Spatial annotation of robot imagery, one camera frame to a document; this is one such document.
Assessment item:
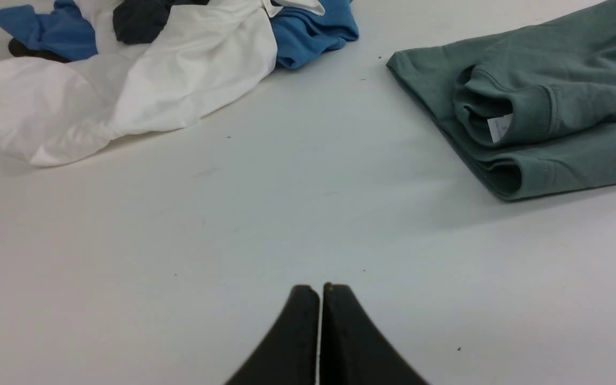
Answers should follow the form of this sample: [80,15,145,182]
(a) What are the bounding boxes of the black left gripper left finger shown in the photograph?
[227,285,320,384]

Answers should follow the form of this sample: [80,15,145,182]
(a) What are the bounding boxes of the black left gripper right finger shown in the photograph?
[319,283,428,384]

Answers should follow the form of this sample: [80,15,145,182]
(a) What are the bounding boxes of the green long-sleeved shirt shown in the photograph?
[387,1,616,201]

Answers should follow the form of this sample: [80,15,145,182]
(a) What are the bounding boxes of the white shirt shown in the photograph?
[0,1,325,167]

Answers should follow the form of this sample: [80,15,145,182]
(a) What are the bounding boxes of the dark grey shirt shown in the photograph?
[7,0,212,64]

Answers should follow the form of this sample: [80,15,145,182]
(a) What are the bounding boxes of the blue shirt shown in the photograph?
[0,0,360,70]

